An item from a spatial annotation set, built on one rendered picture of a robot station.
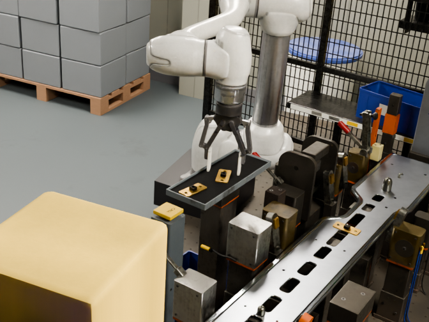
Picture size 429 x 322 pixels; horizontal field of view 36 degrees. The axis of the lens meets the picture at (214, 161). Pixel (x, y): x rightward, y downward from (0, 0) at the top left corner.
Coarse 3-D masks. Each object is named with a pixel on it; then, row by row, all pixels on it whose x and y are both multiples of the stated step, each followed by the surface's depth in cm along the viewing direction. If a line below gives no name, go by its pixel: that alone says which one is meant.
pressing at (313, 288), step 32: (384, 160) 255; (416, 160) 258; (352, 192) 231; (384, 192) 232; (416, 192) 234; (320, 224) 210; (384, 224) 213; (288, 256) 193; (352, 256) 195; (256, 288) 178; (320, 288) 180; (224, 320) 165; (288, 320) 167
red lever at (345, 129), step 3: (339, 123) 249; (342, 123) 249; (342, 126) 249; (345, 126) 249; (342, 129) 250; (345, 129) 249; (348, 129) 249; (345, 132) 249; (348, 132) 249; (351, 132) 249; (351, 135) 248; (354, 135) 249; (351, 138) 249; (354, 138) 248; (354, 141) 249; (357, 141) 248; (360, 141) 249; (357, 144) 248; (360, 144) 248; (360, 147) 248
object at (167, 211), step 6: (162, 204) 183; (168, 204) 183; (156, 210) 180; (162, 210) 180; (168, 210) 180; (174, 210) 180; (180, 210) 181; (162, 216) 179; (168, 216) 177; (174, 216) 179
